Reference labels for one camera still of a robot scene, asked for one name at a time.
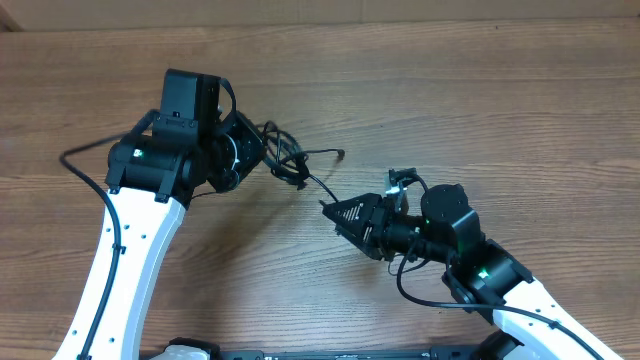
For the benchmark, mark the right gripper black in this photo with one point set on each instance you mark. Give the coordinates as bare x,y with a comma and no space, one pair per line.
359,227

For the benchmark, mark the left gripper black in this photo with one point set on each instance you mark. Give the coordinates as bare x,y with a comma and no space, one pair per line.
252,145

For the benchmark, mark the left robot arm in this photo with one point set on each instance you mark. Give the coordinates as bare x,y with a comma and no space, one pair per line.
153,171

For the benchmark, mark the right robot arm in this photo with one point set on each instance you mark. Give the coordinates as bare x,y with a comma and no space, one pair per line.
481,275

